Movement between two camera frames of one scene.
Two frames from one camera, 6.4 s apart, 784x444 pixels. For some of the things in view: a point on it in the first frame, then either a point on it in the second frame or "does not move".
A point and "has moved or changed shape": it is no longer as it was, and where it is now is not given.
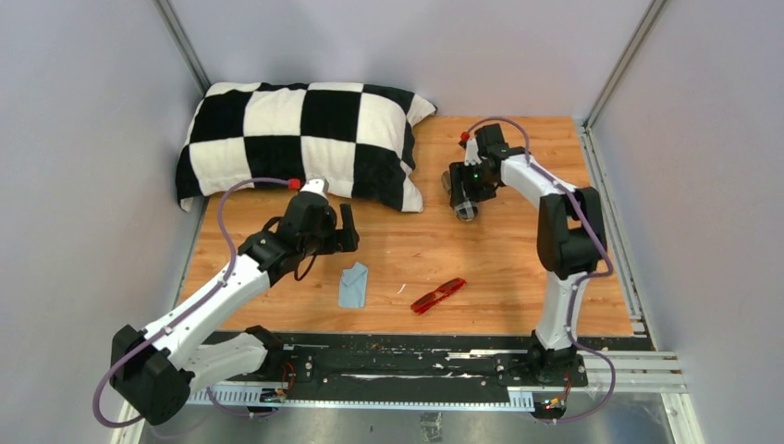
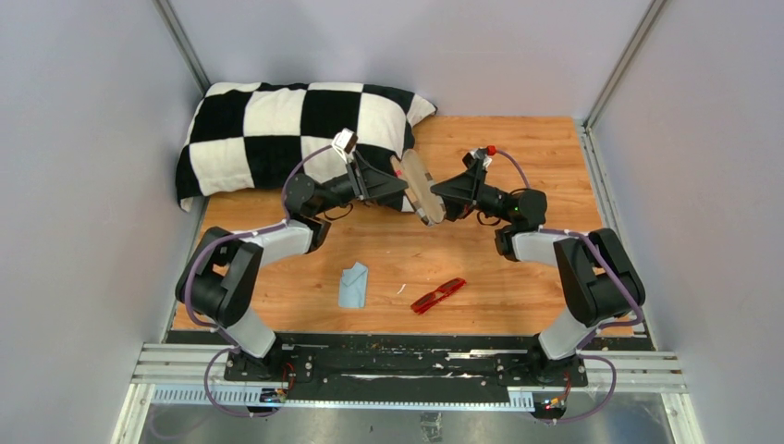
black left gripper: x=341 y=240 -> x=364 y=180
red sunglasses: x=431 y=298 does not move
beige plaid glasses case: x=466 y=211 has moved or changed shape
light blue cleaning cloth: x=352 y=287 does not move
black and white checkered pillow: x=357 y=137 does not move
